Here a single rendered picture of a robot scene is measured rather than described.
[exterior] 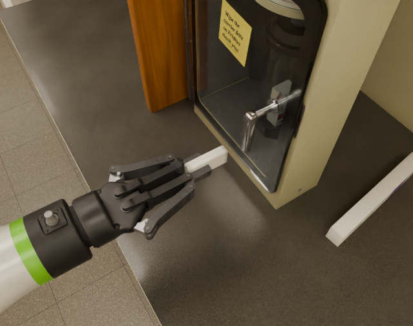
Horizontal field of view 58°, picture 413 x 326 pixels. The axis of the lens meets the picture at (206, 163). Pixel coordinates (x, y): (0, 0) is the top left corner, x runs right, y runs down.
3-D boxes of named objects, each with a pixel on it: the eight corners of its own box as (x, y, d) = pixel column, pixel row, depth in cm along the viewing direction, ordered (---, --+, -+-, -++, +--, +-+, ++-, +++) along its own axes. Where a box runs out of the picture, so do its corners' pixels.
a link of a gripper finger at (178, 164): (121, 210, 55) (116, 203, 56) (185, 175, 59) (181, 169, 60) (116, 197, 52) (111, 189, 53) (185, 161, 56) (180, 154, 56)
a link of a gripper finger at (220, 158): (186, 167, 56) (189, 171, 55) (225, 147, 58) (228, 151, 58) (187, 178, 58) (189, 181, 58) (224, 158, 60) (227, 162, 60)
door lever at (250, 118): (271, 144, 63) (262, 134, 64) (280, 105, 55) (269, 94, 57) (245, 158, 62) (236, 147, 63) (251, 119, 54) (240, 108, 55)
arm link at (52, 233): (42, 236, 57) (63, 288, 52) (10, 198, 47) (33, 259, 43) (80, 217, 58) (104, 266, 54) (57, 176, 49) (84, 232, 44)
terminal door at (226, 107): (194, 99, 87) (187, -98, 55) (275, 195, 72) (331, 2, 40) (190, 100, 87) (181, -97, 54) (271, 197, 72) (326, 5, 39)
